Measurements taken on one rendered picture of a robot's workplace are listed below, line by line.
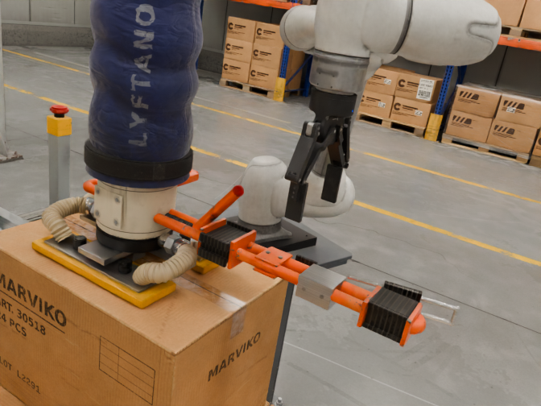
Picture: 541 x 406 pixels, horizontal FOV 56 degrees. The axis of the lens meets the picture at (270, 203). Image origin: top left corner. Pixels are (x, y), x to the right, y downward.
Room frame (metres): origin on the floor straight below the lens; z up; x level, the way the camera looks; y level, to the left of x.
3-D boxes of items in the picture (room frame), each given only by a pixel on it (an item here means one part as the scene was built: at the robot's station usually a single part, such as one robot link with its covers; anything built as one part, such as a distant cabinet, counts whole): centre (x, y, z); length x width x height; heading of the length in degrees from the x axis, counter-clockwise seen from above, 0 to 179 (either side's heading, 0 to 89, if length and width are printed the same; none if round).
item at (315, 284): (0.82, -0.12, 1.07); 0.07 x 0.07 x 0.04; 62
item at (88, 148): (1.04, 0.29, 1.19); 0.23 x 0.23 x 0.04
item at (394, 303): (0.75, -0.23, 1.07); 0.08 x 0.07 x 0.05; 62
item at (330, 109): (0.84, -0.07, 1.37); 0.08 x 0.07 x 0.09; 151
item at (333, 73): (0.84, -0.07, 1.44); 0.09 x 0.09 x 0.06
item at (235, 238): (0.92, 0.07, 1.08); 0.10 x 0.08 x 0.06; 152
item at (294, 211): (0.79, -0.04, 1.24); 0.03 x 0.01 x 0.07; 61
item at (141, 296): (0.95, 0.34, 0.97); 0.34 x 0.10 x 0.05; 62
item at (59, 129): (1.93, 0.87, 0.50); 0.07 x 0.07 x 1.00; 62
